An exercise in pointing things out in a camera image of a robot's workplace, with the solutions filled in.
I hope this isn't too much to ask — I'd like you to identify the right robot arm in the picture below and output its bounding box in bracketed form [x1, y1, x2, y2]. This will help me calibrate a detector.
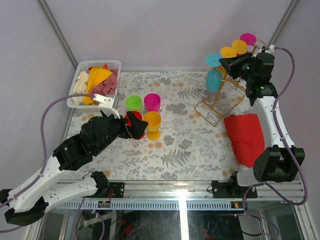
[212, 50, 305, 198]

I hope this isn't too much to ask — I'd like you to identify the green plastic wine glass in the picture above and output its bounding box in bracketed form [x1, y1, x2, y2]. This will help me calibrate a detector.
[125, 95, 143, 112]

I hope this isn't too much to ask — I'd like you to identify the yellow wine glass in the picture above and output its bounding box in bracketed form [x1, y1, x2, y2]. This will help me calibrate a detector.
[143, 111, 162, 141]
[231, 39, 248, 56]
[219, 46, 237, 58]

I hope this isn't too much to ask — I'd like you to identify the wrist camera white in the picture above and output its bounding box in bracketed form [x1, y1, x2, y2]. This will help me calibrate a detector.
[264, 44, 275, 54]
[93, 94, 120, 119]

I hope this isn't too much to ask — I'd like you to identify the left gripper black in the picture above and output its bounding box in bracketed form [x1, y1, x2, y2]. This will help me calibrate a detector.
[95, 111, 149, 156]

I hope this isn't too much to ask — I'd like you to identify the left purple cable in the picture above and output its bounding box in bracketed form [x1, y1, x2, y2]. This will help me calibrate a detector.
[0, 94, 96, 232]

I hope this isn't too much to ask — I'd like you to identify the gold wire glass rack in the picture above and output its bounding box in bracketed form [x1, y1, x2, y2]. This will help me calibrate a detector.
[194, 37, 267, 127]

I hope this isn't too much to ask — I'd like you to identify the magenta plastic wine glass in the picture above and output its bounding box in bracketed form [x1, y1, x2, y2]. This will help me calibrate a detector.
[144, 93, 161, 112]

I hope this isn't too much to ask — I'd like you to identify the cream floral cloth in basket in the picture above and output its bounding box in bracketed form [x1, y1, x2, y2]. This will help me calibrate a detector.
[72, 71, 89, 105]

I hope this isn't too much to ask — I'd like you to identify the red folded cloth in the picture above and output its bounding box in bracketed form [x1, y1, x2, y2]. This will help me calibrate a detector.
[223, 113, 265, 168]

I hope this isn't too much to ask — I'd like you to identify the teal plastic wine glass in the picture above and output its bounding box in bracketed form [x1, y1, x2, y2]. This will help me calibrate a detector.
[205, 53, 222, 92]

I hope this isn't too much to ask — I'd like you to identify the white plastic basket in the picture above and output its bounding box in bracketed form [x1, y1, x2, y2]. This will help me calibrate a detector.
[69, 60, 122, 96]

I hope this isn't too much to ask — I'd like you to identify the pink cloth in basket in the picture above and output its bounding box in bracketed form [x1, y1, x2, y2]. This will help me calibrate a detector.
[91, 68, 119, 96]

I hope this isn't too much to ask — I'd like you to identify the slotted grey cable duct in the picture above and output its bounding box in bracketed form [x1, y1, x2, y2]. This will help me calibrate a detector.
[56, 199, 243, 211]

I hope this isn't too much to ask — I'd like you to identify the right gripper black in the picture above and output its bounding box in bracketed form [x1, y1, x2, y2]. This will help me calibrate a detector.
[219, 52, 256, 83]

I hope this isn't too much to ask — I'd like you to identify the yellow cloth in basket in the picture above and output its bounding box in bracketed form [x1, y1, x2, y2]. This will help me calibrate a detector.
[87, 66, 112, 95]

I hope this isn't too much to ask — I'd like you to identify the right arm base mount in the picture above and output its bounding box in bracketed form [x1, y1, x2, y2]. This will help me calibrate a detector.
[211, 171, 262, 199]

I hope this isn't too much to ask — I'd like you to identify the rear magenta wine glass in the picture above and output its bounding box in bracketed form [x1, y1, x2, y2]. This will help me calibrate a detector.
[240, 33, 257, 46]

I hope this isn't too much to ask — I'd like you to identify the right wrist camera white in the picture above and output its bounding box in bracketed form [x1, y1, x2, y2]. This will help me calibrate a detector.
[264, 44, 275, 54]

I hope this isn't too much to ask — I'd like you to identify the red plastic wine glass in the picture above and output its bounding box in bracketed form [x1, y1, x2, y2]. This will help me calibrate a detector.
[126, 110, 146, 140]

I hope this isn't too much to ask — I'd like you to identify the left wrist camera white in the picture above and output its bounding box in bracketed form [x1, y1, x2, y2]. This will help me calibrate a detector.
[93, 94, 120, 119]

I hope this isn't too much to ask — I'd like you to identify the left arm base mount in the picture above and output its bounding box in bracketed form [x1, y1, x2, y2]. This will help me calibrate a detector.
[82, 171, 125, 199]

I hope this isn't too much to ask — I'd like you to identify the aluminium front rail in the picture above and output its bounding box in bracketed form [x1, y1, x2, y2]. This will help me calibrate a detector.
[54, 179, 307, 201]

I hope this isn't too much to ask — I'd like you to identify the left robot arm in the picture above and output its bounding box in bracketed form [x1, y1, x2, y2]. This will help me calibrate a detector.
[0, 111, 148, 226]

